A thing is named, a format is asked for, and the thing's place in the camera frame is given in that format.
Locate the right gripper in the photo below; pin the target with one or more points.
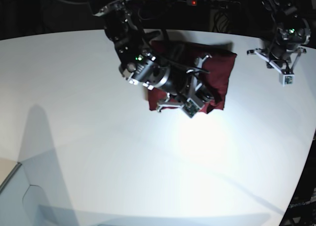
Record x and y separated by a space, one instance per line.
178 89

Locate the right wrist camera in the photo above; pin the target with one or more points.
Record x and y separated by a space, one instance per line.
192 106

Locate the black power strip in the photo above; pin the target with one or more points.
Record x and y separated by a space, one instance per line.
216 4

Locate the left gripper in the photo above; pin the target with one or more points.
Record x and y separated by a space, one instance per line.
282 59

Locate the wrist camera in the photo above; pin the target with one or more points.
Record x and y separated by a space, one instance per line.
192 106
286 79

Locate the dark red t-shirt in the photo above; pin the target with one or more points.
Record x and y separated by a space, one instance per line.
215 66

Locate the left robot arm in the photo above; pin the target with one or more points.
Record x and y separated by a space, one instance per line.
290 32

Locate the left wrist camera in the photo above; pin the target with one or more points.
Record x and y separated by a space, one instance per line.
286 79

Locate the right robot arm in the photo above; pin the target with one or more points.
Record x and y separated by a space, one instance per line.
151 60

